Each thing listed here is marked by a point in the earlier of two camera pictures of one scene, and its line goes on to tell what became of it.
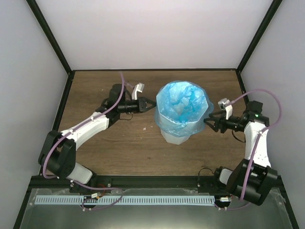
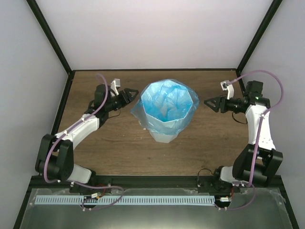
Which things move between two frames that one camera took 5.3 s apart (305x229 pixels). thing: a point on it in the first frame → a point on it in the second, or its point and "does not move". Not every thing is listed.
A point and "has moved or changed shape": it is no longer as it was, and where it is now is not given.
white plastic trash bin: [173, 139] → [163, 138]
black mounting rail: [204, 183] does not move
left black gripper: [142, 101] → [128, 96]
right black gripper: [218, 121] → [218, 102]
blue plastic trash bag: [182, 108] has moved or changed shape
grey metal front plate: [228, 212] does not move
